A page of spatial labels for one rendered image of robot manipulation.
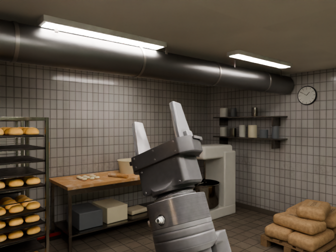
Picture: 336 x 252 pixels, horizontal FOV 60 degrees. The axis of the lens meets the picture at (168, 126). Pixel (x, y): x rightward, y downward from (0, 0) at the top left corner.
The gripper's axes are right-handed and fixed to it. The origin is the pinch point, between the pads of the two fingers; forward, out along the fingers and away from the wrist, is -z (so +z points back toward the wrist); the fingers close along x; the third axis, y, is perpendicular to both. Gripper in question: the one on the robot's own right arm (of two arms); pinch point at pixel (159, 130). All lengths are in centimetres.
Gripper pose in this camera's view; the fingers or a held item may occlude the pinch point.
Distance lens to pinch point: 46.5
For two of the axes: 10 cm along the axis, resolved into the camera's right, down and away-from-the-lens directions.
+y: -6.0, -1.2, -7.9
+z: 2.3, 9.2, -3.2
